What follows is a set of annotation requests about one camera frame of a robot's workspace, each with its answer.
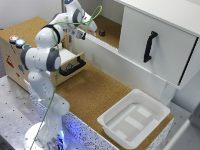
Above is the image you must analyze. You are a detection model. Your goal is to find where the black drawer handle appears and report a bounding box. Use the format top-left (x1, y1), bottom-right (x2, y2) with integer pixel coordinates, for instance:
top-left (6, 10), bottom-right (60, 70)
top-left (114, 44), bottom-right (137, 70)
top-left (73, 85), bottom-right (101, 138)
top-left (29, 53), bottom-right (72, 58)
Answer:
top-left (58, 56), bottom-right (87, 77)

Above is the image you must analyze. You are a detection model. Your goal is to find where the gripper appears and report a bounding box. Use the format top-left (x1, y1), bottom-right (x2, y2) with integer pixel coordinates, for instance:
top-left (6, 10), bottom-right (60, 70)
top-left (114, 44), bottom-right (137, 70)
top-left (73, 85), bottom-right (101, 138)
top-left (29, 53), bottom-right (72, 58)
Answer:
top-left (70, 27), bottom-right (87, 39)

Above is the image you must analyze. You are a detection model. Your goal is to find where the white sliding door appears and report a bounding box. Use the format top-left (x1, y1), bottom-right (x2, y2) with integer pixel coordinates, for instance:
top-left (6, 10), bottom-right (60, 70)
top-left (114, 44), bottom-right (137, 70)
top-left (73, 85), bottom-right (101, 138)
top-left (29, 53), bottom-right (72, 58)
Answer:
top-left (117, 5), bottom-right (199, 86)

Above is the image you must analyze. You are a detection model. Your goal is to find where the white cabinet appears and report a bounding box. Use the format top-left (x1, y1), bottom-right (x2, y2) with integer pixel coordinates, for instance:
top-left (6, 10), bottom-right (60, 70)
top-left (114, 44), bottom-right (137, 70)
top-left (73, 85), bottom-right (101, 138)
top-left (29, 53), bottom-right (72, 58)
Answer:
top-left (61, 0), bottom-right (200, 107)

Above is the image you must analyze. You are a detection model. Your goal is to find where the green button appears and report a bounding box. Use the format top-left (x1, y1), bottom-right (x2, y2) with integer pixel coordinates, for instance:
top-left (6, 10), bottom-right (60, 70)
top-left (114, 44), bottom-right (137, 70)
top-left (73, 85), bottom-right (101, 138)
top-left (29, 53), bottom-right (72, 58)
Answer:
top-left (21, 43), bottom-right (33, 51)

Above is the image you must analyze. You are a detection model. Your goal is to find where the green cable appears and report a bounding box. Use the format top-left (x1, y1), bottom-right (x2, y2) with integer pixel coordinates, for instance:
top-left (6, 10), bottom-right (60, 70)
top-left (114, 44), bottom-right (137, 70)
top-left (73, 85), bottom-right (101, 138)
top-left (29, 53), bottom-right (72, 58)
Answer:
top-left (29, 4), bottom-right (104, 150)

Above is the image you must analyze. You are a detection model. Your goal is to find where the black door handle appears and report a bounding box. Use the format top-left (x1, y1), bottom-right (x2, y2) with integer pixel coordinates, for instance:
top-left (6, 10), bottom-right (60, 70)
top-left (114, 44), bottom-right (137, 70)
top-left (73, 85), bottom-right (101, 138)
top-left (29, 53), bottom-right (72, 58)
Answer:
top-left (142, 30), bottom-right (159, 64)

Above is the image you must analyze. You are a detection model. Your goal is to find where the blue button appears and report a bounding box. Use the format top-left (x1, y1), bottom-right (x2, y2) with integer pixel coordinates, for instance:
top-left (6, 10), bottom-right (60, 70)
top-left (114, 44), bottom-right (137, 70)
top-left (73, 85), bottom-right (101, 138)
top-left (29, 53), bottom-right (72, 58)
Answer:
top-left (15, 38), bottom-right (27, 48)

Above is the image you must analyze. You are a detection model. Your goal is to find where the wooden drawer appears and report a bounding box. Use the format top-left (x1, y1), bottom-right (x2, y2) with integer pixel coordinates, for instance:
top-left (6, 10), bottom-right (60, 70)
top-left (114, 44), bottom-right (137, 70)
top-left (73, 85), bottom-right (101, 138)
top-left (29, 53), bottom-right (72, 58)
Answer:
top-left (56, 47), bottom-right (87, 78)

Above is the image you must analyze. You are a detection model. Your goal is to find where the red button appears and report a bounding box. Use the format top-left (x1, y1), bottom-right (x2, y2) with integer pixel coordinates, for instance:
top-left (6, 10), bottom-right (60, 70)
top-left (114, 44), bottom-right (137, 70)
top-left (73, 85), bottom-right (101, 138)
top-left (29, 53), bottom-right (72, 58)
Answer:
top-left (8, 34), bottom-right (20, 44)

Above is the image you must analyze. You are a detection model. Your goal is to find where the wooden drawer box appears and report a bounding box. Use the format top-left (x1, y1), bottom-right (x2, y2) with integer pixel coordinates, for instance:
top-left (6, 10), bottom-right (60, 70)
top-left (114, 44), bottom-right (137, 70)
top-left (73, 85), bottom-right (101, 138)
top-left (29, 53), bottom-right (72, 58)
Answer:
top-left (0, 16), bottom-right (73, 93)

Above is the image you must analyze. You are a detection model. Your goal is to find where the white plastic box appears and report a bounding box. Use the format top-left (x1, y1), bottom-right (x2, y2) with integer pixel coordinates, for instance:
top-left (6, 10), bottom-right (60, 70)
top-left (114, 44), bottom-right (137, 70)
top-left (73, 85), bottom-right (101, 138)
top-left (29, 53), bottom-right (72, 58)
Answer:
top-left (96, 88), bottom-right (172, 150)

